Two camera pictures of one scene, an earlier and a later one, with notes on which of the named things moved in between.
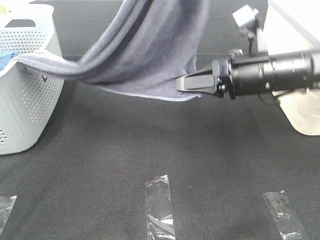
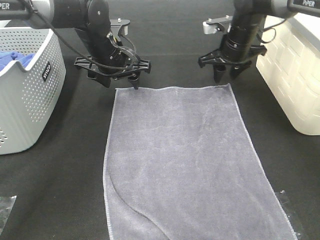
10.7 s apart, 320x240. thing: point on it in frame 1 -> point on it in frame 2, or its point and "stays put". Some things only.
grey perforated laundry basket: (29, 101) stays put
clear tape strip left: (6, 204) stays put
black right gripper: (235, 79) -> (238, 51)
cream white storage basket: (293, 26) stays put
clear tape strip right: (289, 225) stays put
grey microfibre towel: (149, 48) -> (179, 165)
